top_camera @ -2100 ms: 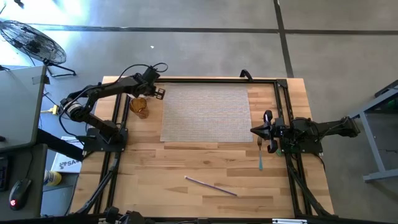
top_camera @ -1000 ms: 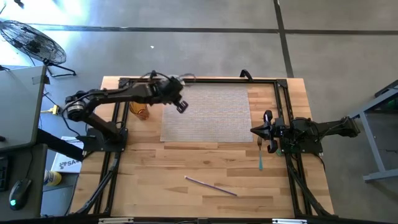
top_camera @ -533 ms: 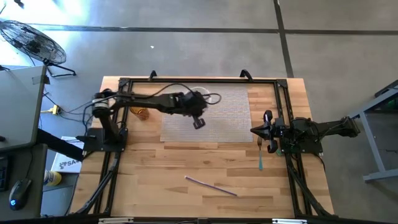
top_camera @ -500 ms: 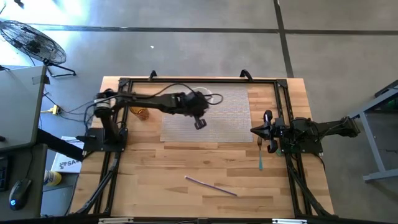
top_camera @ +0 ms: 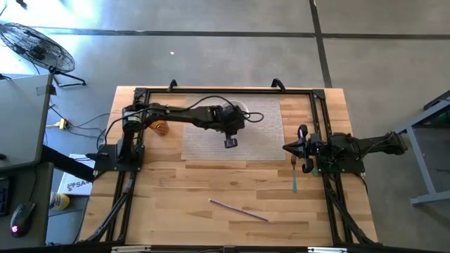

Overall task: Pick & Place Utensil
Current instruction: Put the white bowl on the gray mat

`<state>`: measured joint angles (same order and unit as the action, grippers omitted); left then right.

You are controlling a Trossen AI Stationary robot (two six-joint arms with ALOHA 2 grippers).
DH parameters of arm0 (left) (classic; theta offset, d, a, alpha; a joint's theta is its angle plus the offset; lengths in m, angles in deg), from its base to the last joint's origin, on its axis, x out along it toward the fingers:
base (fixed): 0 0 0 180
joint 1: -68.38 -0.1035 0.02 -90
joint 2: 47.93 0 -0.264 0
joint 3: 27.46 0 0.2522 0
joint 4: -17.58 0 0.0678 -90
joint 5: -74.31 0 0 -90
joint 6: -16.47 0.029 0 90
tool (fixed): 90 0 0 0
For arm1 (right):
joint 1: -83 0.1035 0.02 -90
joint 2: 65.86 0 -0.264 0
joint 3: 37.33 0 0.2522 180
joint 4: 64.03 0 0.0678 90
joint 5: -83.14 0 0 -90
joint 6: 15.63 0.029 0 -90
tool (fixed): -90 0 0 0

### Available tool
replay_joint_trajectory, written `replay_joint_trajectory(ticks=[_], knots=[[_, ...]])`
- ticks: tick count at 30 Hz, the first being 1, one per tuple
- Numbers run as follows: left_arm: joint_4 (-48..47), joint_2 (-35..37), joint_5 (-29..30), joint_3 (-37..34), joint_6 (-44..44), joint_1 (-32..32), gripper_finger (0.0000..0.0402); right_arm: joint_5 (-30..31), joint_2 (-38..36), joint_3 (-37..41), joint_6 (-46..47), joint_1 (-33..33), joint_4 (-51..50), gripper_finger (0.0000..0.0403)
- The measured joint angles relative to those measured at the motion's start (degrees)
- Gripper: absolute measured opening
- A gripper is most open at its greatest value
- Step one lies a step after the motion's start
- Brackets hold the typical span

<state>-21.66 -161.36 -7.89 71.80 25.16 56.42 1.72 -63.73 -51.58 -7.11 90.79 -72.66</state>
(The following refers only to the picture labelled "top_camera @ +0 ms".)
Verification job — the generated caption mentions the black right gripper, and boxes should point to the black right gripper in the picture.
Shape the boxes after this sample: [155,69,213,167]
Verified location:
[283,124,323,174]

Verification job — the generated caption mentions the white round bowl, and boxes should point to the white round bowl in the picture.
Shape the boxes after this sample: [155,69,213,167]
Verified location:
[221,99,251,115]

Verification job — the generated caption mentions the amber glass cup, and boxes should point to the amber glass cup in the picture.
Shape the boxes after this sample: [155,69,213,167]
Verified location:
[149,119,170,137]

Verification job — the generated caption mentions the purple drinking straw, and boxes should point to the purple drinking straw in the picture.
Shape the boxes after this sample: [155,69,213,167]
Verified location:
[208,198,270,223]

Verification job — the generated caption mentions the grey woven placemat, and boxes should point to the grey woven placemat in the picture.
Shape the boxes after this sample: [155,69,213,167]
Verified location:
[181,94,286,162]

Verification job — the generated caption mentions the white printed cardboard box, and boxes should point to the white printed cardboard box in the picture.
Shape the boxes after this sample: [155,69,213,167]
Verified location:
[58,153,96,196]

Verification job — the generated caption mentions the black desk support bar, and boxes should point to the black desk support bar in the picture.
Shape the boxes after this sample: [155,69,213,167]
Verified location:
[41,144,96,183]

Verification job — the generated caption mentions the yellow and white bottle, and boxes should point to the yellow and white bottle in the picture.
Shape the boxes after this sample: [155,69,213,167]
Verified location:
[49,191,70,211]

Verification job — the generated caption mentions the dark grey desk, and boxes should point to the dark grey desk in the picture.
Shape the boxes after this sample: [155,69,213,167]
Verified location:
[0,162,54,251]

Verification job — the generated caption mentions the light grey desk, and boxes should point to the light grey desk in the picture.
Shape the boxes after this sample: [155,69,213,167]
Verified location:
[0,73,53,173]

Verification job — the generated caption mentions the black floor fan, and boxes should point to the black floor fan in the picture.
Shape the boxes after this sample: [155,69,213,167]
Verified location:
[0,22,87,88]

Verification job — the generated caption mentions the black computer mouse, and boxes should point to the black computer mouse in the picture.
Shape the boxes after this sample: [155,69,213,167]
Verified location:
[9,201,37,238]

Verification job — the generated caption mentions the black keyboard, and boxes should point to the black keyboard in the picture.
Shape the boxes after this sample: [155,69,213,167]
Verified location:
[0,176,11,217]

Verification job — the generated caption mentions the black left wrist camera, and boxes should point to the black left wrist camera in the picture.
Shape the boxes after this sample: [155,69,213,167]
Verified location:
[221,105,242,120]

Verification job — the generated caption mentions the black aluminium table frame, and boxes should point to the black aluminium table frame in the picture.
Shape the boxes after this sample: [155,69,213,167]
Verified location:
[79,86,379,247]

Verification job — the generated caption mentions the silver metal bracket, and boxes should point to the silver metal bracket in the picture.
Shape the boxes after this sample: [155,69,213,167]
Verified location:
[307,247,349,253]
[111,245,152,253]

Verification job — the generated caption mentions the grey metal table frame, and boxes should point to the grey metal table frame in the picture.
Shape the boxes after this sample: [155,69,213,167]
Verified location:
[387,89,450,207]

